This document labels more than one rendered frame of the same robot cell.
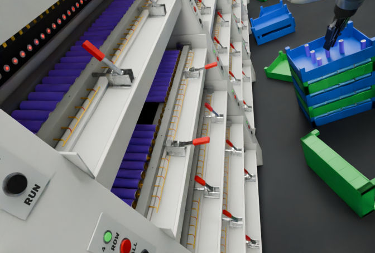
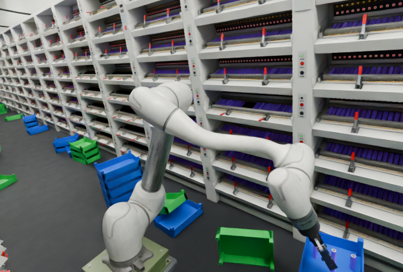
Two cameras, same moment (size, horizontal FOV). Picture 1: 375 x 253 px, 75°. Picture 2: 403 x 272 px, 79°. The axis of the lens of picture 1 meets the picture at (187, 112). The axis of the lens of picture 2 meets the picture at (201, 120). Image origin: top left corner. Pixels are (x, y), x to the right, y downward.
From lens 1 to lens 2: 1.54 m
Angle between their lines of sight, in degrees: 89
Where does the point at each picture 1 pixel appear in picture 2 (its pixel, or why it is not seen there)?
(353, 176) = (227, 231)
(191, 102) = (248, 117)
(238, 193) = (245, 172)
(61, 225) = (195, 81)
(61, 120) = (216, 75)
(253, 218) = (247, 197)
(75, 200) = (197, 81)
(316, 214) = not seen: hidden behind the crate
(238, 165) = (260, 177)
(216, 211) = not seen: hidden behind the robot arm
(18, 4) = (211, 55)
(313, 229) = not seen: hidden behind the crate
